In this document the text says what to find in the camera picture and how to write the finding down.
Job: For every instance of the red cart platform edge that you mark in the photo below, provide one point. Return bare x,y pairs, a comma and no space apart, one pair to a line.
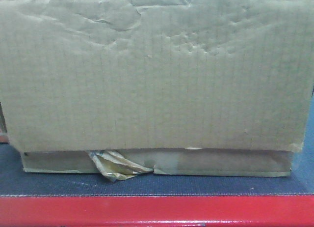
158,211

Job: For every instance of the crumpled brown packing tape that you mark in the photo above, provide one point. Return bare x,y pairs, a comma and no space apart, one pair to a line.
115,167

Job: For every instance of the brown cardboard box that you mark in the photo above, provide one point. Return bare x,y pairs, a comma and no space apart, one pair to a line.
187,87

